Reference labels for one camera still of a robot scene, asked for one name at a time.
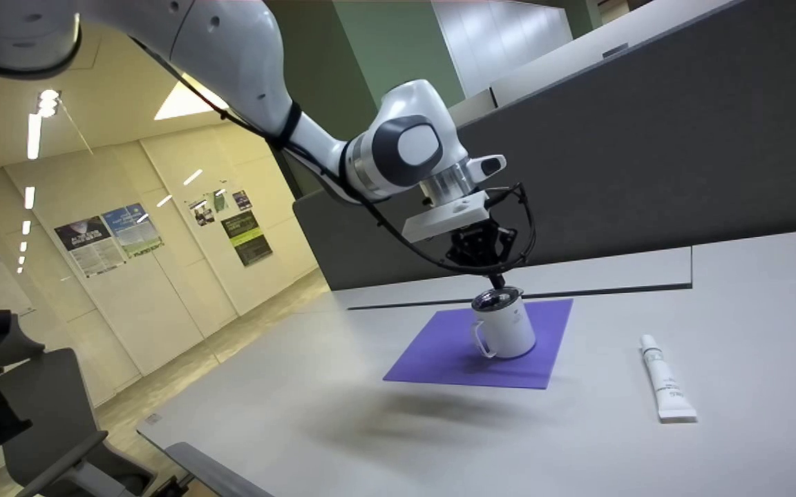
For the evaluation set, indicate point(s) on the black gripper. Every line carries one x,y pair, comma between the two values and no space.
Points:
482,244

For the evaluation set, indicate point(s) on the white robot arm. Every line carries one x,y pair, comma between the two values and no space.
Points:
233,55

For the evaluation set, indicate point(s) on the purple rectangular mat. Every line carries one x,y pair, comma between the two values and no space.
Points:
436,360

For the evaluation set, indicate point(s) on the grey fabric desk partition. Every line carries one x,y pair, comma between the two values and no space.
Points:
649,165

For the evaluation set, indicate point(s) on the white tube with green print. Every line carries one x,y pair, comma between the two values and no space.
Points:
664,381

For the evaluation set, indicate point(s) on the grey office chair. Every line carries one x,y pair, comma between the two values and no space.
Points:
56,415

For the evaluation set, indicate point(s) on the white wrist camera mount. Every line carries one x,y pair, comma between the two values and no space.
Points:
444,218

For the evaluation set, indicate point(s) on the wall poster black green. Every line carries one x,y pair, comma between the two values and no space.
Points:
248,237

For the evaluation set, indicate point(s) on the small wall notice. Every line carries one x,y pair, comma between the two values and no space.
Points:
203,214

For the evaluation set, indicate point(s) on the wall poster blue picture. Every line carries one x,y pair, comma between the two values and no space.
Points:
134,229

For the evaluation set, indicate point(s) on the wall poster dark header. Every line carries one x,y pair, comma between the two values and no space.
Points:
91,247

